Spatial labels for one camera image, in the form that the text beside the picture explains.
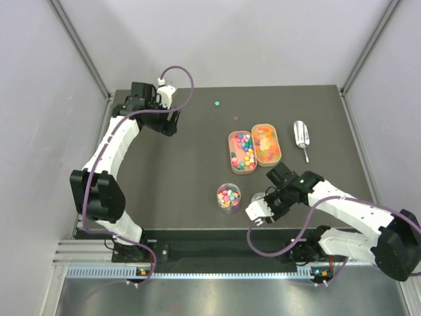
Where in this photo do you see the silver jar lid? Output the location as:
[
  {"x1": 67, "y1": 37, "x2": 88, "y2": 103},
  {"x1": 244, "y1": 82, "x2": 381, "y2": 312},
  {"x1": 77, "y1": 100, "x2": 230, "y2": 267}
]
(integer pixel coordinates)
[{"x1": 251, "y1": 192, "x2": 266, "y2": 203}]

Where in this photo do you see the metal candy scoop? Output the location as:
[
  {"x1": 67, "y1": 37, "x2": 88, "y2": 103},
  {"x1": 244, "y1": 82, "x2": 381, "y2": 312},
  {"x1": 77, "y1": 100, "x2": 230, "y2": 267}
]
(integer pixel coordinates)
[{"x1": 293, "y1": 120, "x2": 310, "y2": 163}]

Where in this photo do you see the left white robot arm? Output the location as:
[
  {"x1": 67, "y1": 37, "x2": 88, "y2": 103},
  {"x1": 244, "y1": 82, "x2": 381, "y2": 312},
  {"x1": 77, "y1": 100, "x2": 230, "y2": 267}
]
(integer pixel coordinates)
[{"x1": 70, "y1": 79, "x2": 180, "y2": 261}]

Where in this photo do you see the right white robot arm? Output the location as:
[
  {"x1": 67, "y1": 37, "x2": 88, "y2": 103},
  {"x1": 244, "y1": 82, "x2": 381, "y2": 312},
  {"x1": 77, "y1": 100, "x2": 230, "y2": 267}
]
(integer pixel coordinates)
[{"x1": 264, "y1": 163, "x2": 420, "y2": 282}]

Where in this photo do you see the beige tray of jelly candies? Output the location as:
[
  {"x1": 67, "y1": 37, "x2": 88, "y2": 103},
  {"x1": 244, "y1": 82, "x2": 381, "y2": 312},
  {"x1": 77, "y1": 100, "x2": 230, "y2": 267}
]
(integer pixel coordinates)
[{"x1": 251, "y1": 124, "x2": 282, "y2": 167}]

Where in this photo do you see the pink tray of opaque candies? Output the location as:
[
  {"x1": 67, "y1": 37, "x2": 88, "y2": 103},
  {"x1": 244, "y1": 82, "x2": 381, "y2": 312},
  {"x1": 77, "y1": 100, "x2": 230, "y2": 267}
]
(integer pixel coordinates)
[{"x1": 228, "y1": 131, "x2": 257, "y2": 175}]

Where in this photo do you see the clear plastic jar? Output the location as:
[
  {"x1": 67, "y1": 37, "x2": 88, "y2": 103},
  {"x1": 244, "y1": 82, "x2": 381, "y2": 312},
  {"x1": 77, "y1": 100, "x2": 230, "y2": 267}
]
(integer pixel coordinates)
[{"x1": 216, "y1": 183, "x2": 241, "y2": 214}]

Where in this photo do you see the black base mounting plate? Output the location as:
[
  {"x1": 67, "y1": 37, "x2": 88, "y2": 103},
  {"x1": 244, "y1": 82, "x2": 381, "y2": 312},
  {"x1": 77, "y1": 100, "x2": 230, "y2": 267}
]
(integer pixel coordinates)
[{"x1": 111, "y1": 239, "x2": 349, "y2": 264}]

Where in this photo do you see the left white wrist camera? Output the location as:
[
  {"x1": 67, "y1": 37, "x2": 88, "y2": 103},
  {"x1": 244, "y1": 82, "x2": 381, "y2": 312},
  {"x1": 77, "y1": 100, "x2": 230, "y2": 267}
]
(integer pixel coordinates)
[{"x1": 157, "y1": 78, "x2": 177, "y2": 109}]

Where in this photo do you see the aluminium frame rail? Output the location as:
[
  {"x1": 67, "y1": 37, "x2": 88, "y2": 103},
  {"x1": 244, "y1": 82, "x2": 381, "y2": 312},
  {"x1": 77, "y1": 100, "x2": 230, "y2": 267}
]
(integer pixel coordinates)
[{"x1": 53, "y1": 240, "x2": 343, "y2": 281}]

